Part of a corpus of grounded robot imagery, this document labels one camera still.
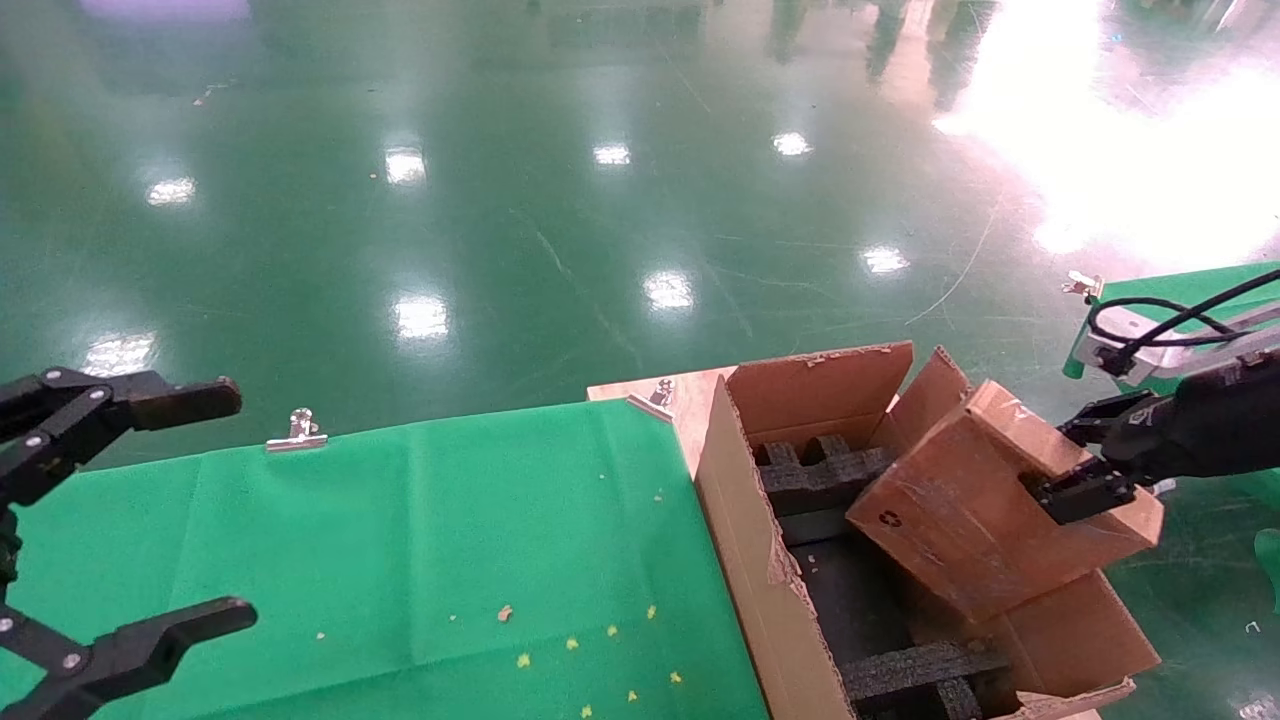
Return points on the small brown cardboard box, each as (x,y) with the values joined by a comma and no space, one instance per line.
(950,520)

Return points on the silver binder clip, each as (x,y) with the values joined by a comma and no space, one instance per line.
(652,402)
(1085,287)
(297,440)

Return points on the large green table cloth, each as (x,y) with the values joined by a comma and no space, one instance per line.
(400,550)

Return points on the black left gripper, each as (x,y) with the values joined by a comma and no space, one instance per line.
(8,550)

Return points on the green fabric piece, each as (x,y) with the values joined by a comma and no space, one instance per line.
(1270,570)

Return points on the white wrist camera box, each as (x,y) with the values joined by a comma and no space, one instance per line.
(1115,355)

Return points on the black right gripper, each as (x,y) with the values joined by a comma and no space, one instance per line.
(1210,425)

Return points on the large open cardboard carton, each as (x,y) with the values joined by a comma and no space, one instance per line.
(740,540)

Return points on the black foam bottom liner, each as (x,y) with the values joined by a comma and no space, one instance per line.
(850,610)

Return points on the silver camera mount bracket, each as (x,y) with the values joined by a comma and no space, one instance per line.
(1250,322)

